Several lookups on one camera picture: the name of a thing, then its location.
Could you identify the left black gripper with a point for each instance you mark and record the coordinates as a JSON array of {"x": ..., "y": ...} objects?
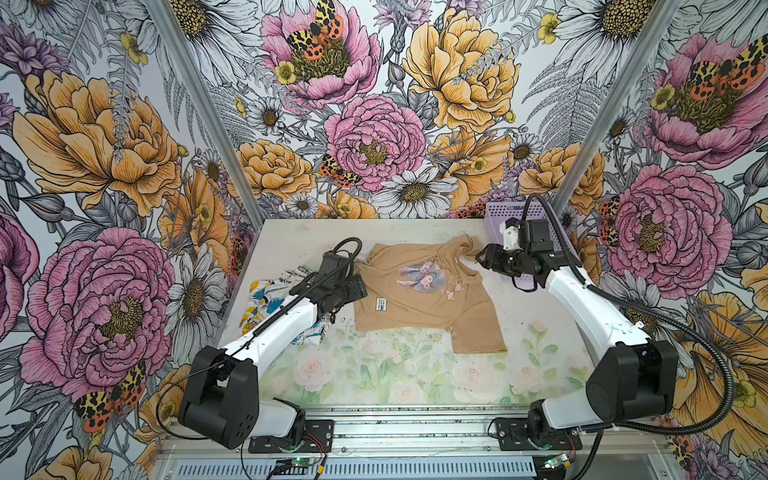
[{"x": 354, "y": 292}]

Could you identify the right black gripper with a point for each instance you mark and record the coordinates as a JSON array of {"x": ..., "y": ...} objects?
[{"x": 494, "y": 259}]

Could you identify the lavender plastic basket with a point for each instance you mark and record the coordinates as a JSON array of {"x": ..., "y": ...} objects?
[{"x": 495, "y": 218}]

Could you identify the printed white blue yellow shorts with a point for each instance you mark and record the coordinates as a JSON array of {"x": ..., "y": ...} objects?
[{"x": 267, "y": 296}]

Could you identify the beige garment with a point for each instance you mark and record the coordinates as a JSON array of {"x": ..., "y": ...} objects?
[{"x": 429, "y": 286}]

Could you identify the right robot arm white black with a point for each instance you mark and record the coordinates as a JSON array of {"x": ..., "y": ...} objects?
[{"x": 634, "y": 375}]

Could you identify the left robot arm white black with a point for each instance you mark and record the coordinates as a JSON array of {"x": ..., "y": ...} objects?
[{"x": 221, "y": 400}]

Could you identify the green circuit board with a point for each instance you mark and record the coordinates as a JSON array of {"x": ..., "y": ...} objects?
[{"x": 299, "y": 466}]

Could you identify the aluminium mounting rail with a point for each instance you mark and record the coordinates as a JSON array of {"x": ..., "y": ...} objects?
[{"x": 420, "y": 431}]

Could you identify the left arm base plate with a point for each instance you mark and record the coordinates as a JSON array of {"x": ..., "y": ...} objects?
[{"x": 316, "y": 438}]

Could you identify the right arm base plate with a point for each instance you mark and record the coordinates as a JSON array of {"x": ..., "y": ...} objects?
[{"x": 515, "y": 434}]

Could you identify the white vented cable duct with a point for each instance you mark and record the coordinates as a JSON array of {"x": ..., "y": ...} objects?
[{"x": 370, "y": 468}]

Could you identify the left aluminium frame post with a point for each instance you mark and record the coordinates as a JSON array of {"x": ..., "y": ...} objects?
[{"x": 184, "y": 61}]

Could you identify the aluminium frame post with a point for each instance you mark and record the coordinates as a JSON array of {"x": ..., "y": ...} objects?
[
  {"x": 647, "y": 44},
  {"x": 184, "y": 61}
]

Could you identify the right aluminium frame post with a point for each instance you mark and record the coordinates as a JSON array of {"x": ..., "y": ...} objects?
[{"x": 647, "y": 44}]

